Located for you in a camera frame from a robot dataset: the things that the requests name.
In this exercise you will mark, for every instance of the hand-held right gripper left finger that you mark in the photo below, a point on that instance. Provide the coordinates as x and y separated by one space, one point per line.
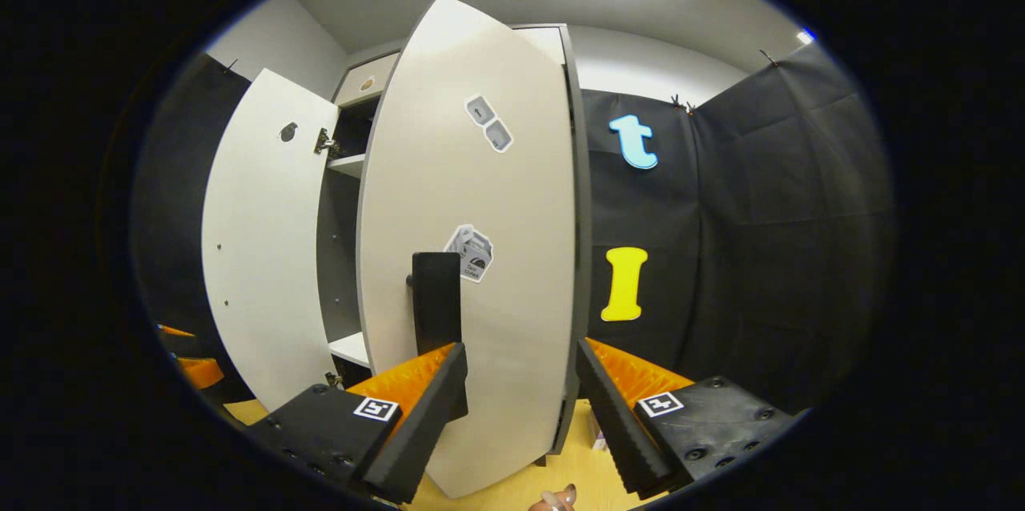
420 427

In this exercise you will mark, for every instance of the white cabinet door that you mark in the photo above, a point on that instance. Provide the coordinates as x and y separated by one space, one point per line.
264 255
520 319

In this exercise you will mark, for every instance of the white cabinet drawer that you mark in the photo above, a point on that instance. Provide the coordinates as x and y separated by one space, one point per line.
372 78

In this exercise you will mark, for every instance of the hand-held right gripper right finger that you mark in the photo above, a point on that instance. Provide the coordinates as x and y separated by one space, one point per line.
612 407

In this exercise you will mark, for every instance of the white cabinet shelf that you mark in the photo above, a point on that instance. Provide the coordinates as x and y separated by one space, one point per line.
351 349
347 165

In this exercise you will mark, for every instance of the metal door hinge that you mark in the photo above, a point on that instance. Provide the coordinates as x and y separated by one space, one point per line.
331 379
325 142

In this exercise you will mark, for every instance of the grey and white cabinet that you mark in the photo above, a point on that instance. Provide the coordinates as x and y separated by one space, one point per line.
340 255

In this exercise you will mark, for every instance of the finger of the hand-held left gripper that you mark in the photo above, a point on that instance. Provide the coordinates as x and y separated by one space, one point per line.
200 372
176 331

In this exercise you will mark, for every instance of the small ceiling light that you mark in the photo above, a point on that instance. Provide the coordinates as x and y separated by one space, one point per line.
805 36

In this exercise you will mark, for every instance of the black backdrop cloth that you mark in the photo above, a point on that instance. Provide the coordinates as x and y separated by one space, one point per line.
761 239
172 215

